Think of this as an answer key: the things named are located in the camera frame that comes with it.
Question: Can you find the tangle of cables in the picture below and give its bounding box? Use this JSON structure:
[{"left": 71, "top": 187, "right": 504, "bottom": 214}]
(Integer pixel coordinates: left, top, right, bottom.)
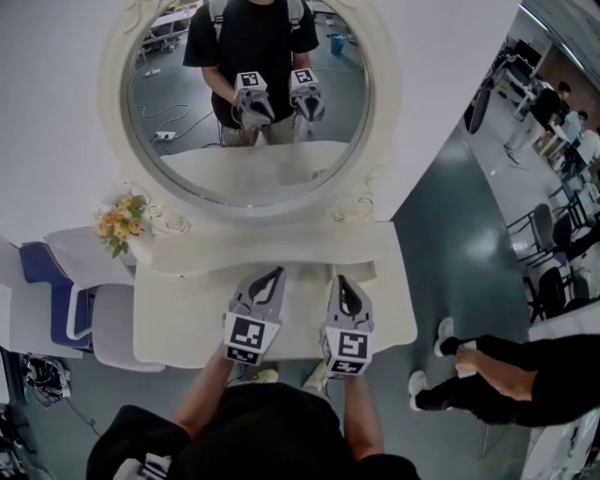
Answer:
[{"left": 19, "top": 352, "right": 72, "bottom": 410}]

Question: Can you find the cream dressing table drawer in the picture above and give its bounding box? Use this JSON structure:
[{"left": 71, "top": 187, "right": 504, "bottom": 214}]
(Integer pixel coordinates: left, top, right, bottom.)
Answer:
[{"left": 153, "top": 262, "right": 226, "bottom": 283}]

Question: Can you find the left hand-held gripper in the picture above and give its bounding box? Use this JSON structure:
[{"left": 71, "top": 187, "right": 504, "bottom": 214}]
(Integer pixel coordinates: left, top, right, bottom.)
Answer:
[{"left": 221, "top": 265, "right": 288, "bottom": 368}]

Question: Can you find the round mirror with cream frame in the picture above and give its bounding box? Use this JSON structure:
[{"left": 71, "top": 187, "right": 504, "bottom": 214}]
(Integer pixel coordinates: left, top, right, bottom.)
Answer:
[{"left": 97, "top": 0, "right": 400, "bottom": 227}]

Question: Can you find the blue office chair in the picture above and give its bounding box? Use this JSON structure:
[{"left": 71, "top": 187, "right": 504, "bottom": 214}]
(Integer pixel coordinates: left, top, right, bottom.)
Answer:
[{"left": 18, "top": 240, "right": 97, "bottom": 353}]

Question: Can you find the person's right shoe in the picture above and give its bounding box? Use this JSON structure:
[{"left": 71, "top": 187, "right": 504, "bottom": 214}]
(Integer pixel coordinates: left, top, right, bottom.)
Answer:
[{"left": 301, "top": 360, "right": 331, "bottom": 400}]

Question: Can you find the person's left shoe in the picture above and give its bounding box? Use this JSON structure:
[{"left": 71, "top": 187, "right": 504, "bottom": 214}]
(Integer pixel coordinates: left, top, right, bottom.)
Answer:
[{"left": 237, "top": 367, "right": 279, "bottom": 384}]

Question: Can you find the white stool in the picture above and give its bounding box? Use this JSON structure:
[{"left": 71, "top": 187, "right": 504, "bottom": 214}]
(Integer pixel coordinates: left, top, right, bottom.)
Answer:
[{"left": 92, "top": 282, "right": 167, "bottom": 374}]

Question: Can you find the person's right forearm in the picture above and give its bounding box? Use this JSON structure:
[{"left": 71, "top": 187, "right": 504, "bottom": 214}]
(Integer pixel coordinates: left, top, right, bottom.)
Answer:
[{"left": 343, "top": 374, "right": 391, "bottom": 464}]

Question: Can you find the person's left forearm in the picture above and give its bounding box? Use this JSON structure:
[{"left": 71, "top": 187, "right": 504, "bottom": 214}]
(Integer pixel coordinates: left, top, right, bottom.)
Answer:
[{"left": 170, "top": 343, "right": 237, "bottom": 441}]

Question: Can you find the white backpack strap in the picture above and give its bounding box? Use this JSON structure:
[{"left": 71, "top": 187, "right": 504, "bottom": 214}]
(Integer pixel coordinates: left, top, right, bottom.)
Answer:
[{"left": 114, "top": 451, "right": 173, "bottom": 480}]

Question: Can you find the grey metal chair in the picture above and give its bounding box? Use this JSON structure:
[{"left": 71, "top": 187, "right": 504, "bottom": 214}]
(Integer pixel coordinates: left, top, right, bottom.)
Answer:
[{"left": 507, "top": 202, "right": 558, "bottom": 269}]

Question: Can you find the black round table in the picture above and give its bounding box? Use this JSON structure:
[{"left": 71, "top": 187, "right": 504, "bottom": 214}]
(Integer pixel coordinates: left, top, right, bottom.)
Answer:
[{"left": 465, "top": 85, "right": 492, "bottom": 136}]

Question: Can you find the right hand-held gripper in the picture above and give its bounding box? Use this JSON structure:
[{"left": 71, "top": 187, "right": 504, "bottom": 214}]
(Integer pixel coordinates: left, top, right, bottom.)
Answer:
[{"left": 319, "top": 275, "right": 377, "bottom": 381}]

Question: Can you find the person's black shirt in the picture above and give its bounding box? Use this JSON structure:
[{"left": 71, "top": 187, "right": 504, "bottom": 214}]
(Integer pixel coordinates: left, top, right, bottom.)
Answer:
[{"left": 85, "top": 382, "right": 422, "bottom": 480}]

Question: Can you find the cream dressing table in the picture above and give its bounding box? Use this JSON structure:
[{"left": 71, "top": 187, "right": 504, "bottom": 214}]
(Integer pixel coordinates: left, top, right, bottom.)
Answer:
[{"left": 132, "top": 220, "right": 419, "bottom": 367}]

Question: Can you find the orange flower bouquet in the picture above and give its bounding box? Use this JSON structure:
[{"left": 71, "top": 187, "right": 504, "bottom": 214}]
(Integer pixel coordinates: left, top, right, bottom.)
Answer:
[{"left": 92, "top": 193, "right": 150, "bottom": 260}]

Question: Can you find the black office chair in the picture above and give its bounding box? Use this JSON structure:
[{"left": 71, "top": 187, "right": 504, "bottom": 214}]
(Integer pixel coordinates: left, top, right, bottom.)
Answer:
[{"left": 523, "top": 265, "right": 590, "bottom": 324}]

